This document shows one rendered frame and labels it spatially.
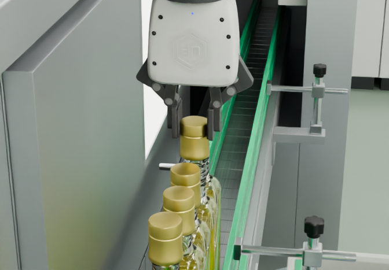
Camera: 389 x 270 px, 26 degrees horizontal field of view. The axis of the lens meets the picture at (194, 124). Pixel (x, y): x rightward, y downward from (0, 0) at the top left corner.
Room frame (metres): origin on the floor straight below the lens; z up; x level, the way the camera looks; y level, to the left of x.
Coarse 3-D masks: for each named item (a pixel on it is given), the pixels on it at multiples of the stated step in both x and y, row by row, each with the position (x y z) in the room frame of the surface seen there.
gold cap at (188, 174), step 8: (176, 168) 0.85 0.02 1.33; (184, 168) 0.85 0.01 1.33; (192, 168) 0.85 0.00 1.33; (176, 176) 0.84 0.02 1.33; (184, 176) 0.83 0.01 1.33; (192, 176) 0.84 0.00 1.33; (176, 184) 0.84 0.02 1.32; (184, 184) 0.83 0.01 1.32; (192, 184) 0.84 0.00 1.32; (200, 200) 0.85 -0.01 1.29
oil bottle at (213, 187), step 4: (212, 176) 0.97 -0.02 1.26; (208, 180) 0.96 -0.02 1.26; (212, 180) 0.96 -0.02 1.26; (216, 180) 0.97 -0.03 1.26; (208, 184) 0.95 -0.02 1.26; (212, 184) 0.95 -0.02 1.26; (216, 184) 0.96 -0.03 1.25; (208, 188) 0.94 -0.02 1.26; (212, 188) 0.95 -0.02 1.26; (216, 188) 0.96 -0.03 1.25; (220, 188) 0.97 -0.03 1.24; (208, 192) 0.94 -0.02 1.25; (212, 192) 0.94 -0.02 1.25; (216, 192) 0.95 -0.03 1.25; (220, 192) 0.97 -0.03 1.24; (212, 196) 0.94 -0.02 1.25; (216, 196) 0.94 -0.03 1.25; (220, 196) 0.97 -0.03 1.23; (216, 200) 0.94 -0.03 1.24; (220, 200) 0.97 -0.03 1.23; (220, 204) 0.97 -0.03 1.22; (220, 208) 0.97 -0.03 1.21; (220, 212) 0.97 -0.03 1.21; (220, 216) 0.97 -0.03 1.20; (220, 220) 0.98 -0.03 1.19; (220, 224) 0.98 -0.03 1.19; (220, 228) 0.98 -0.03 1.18; (220, 232) 0.98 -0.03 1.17; (220, 236) 0.98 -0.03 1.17; (220, 240) 0.98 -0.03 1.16; (220, 244) 0.98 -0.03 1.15; (220, 248) 0.98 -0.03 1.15; (220, 252) 0.98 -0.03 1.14; (220, 256) 0.98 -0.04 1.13
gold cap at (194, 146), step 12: (192, 120) 0.91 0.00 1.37; (204, 120) 0.91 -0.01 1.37; (180, 132) 0.91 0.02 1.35; (192, 132) 0.89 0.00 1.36; (204, 132) 0.90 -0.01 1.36; (180, 144) 0.91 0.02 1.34; (192, 144) 0.89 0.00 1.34; (204, 144) 0.89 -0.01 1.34; (192, 156) 0.89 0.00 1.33; (204, 156) 0.89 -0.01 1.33
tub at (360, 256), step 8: (360, 256) 1.18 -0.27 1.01; (368, 256) 1.18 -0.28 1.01; (376, 256) 1.18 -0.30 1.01; (384, 256) 1.17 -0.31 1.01; (288, 264) 1.15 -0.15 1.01; (328, 264) 1.18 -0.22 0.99; (336, 264) 1.18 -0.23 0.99; (344, 264) 1.18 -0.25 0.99; (352, 264) 1.18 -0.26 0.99; (360, 264) 1.17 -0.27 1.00; (368, 264) 1.17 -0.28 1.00; (376, 264) 1.17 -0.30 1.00; (384, 264) 1.17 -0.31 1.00
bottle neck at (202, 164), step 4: (184, 160) 0.91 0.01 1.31; (188, 160) 0.91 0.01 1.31; (200, 160) 0.91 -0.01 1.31; (196, 164) 0.92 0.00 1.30; (200, 164) 0.91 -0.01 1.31; (204, 164) 0.90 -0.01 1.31; (200, 168) 0.89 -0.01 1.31; (204, 168) 0.90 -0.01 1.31; (200, 172) 0.90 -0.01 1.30; (204, 172) 0.90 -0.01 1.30; (200, 176) 0.90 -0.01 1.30; (204, 176) 0.90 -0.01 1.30; (200, 180) 0.90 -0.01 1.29; (204, 180) 0.90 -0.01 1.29; (200, 184) 0.90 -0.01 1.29; (204, 184) 0.90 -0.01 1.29; (200, 188) 0.90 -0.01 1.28; (204, 188) 0.90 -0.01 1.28; (200, 192) 0.90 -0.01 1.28; (204, 192) 0.90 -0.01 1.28; (200, 196) 0.90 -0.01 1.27; (204, 196) 0.90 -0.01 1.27; (204, 200) 0.90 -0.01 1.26
